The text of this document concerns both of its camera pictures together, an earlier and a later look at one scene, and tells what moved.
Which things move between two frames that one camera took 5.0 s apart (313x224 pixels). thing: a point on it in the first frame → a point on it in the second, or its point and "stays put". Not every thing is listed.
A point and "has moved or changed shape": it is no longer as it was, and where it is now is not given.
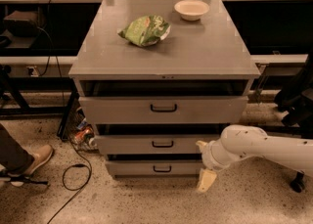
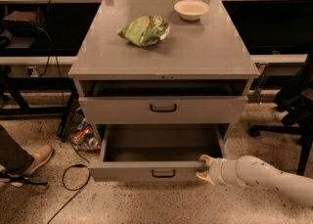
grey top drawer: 163,110 stays put
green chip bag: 146,30 stays put
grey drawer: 153,144 has moved or changed shape
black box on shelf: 22,23 stays put
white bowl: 191,10 stays put
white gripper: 207,156 → 215,171
